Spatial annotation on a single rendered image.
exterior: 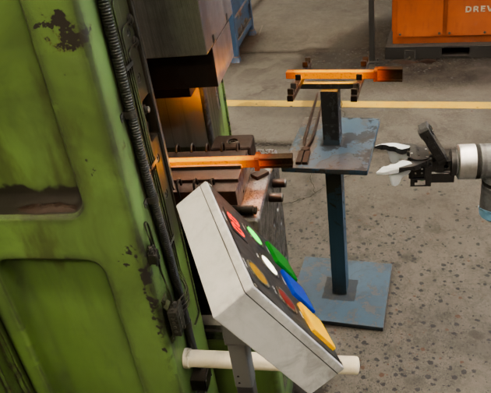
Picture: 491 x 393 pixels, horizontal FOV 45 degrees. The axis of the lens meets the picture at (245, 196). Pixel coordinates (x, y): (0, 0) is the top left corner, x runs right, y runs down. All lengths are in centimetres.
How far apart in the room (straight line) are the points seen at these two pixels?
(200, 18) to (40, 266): 70
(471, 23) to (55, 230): 409
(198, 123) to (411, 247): 140
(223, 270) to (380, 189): 240
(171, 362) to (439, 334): 127
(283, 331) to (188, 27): 68
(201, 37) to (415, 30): 379
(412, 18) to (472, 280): 271
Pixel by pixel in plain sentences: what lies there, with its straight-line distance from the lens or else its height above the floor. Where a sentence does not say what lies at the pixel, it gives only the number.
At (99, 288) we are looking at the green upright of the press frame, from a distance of 152.
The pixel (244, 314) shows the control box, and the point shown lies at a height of 115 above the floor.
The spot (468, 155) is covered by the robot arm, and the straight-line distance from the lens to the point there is 159.
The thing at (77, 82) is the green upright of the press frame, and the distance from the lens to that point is 116.
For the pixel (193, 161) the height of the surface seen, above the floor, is 101.
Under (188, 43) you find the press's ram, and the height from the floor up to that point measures 139.
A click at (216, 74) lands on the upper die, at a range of 140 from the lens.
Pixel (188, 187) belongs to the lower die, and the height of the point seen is 98.
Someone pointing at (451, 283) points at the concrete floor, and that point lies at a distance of 273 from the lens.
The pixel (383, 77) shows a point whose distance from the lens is 209.
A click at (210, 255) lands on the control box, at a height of 118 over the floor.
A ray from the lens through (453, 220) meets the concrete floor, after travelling 310.
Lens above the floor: 180
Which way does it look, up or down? 32 degrees down
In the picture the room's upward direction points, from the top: 9 degrees counter-clockwise
